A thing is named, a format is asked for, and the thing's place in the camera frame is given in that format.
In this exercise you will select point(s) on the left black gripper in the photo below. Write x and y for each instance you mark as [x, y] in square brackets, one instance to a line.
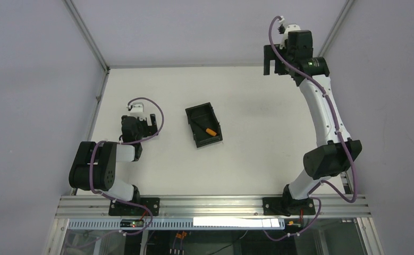
[148, 126]

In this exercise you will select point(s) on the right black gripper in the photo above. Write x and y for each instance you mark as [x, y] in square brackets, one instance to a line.
[273, 54]

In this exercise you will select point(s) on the orange handled screwdriver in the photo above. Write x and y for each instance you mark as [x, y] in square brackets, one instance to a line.
[206, 129]

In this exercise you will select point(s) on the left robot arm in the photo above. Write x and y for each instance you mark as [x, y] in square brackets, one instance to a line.
[94, 167]

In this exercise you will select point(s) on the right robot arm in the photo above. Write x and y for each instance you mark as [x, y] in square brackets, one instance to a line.
[336, 150]

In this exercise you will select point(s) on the black plastic bin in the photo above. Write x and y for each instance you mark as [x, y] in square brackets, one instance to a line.
[204, 114]

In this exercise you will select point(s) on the small electronics board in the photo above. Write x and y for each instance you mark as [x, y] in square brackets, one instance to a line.
[132, 223]

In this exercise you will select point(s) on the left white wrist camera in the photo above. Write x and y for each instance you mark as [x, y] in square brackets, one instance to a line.
[137, 110]

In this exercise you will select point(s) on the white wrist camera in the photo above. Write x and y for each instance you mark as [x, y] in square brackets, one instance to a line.
[284, 30]
[137, 110]

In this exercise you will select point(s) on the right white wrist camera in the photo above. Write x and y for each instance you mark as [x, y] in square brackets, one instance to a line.
[284, 30]

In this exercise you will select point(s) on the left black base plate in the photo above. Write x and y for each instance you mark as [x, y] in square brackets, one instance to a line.
[121, 209]

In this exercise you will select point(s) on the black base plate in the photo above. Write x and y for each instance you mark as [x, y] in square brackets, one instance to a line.
[121, 209]
[277, 206]

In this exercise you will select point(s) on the grey slotted cable duct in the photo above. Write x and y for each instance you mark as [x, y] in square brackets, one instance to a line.
[196, 223]

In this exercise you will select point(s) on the aluminium mounting rail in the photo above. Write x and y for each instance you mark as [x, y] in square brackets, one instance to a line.
[179, 206]

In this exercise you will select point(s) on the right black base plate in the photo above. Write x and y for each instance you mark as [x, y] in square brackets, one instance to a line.
[277, 206]

